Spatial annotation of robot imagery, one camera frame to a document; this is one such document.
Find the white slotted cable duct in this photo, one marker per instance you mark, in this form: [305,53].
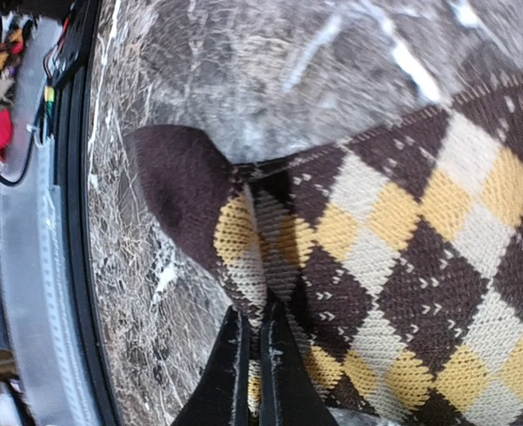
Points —
[34,277]

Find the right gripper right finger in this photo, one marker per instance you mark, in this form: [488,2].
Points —
[288,395]

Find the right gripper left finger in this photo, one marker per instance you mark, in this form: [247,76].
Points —
[221,396]

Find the brown argyle sock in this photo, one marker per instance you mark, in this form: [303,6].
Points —
[397,253]

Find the black front rail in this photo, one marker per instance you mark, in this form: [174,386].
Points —
[73,90]

